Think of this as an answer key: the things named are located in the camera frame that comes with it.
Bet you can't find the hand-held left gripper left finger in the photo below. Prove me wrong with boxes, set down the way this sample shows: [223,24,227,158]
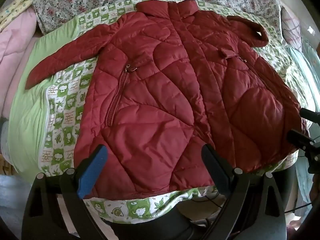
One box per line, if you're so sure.
[22,144,109,240]

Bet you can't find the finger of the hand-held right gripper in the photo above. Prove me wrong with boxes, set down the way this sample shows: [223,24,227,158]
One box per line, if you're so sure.
[286,129,316,152]
[299,108,320,124]

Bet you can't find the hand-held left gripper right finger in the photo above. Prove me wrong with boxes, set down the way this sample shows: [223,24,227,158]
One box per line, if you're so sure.
[201,143,287,240]

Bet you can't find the red quilted jacket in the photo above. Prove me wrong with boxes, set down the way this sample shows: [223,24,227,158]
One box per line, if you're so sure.
[25,0,309,201]

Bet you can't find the pale teal cloth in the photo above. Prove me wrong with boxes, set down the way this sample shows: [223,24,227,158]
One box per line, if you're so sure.
[285,44,320,207]

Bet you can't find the green patterned blanket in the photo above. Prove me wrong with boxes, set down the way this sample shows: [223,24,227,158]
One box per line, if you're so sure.
[7,0,312,226]

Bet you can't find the plaid pillow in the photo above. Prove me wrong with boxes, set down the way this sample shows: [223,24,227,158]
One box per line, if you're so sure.
[281,7,305,51]

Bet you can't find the pink quilt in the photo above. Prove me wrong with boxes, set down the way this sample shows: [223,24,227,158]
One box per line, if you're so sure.
[0,6,38,120]

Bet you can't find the yellow floral cloth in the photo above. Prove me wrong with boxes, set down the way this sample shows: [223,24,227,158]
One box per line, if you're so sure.
[0,0,41,28]

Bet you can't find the black cable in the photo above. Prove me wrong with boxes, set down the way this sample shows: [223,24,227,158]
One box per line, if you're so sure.
[190,194,312,214]

